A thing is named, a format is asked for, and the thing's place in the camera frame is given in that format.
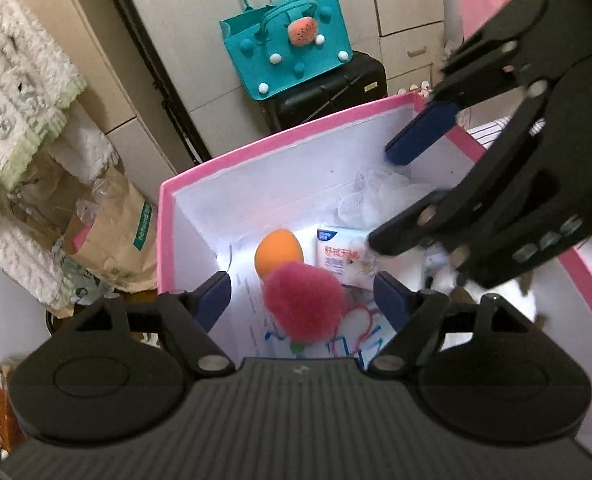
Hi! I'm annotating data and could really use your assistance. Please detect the teal felt tote bag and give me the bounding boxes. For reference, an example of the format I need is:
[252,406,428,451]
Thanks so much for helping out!
[220,0,353,99]

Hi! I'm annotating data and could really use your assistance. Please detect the white plush toy brown ears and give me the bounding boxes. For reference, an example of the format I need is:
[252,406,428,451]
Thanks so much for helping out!
[421,242,537,313]

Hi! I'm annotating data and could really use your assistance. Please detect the orange makeup sponge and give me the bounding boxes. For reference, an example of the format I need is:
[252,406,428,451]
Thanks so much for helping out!
[254,229,304,278]

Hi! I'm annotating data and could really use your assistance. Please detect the white fleece cloth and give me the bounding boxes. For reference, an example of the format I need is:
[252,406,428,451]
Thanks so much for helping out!
[0,105,119,313]

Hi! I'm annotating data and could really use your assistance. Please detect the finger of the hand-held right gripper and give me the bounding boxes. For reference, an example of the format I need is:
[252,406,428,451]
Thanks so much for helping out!
[368,89,561,258]
[385,0,551,167]

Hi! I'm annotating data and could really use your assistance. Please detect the white mesh bath pouf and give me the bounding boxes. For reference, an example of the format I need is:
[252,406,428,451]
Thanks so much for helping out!
[336,167,443,235]

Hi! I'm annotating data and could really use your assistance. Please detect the black suitcase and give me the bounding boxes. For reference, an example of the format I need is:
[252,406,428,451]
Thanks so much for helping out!
[262,51,390,134]

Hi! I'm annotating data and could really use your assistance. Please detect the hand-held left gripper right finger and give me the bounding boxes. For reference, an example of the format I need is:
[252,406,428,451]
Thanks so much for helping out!
[361,271,524,377]

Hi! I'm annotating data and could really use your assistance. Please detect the striped bed sheet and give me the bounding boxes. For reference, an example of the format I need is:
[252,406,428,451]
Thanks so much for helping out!
[466,115,519,151]

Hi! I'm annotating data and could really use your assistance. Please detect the pink storage box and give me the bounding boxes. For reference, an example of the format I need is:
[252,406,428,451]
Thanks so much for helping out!
[157,92,592,453]

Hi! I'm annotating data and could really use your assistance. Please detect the cream fleece hanging garment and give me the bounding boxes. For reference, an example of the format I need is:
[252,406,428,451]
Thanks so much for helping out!
[0,0,88,206]

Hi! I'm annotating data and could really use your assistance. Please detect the brown paper bag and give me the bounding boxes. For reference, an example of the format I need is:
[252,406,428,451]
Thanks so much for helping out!
[63,167,159,294]

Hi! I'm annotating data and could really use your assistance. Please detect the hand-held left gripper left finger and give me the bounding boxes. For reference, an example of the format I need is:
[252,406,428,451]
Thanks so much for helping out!
[73,271,237,378]

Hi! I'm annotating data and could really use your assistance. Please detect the beige wardrobe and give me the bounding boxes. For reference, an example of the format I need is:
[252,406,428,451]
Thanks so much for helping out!
[51,0,459,178]

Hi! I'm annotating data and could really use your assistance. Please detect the pink paper bag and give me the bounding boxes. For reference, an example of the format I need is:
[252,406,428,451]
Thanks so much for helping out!
[458,0,519,43]

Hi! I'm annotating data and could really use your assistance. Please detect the small white tissue pack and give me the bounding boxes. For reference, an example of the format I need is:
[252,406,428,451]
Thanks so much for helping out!
[316,226,379,289]

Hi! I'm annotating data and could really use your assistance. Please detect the pink fluffy pompom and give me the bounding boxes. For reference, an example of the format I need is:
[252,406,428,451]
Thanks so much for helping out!
[262,261,348,343]

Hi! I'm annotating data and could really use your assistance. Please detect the clear plastic bag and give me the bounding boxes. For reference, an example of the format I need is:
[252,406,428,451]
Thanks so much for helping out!
[73,175,113,233]

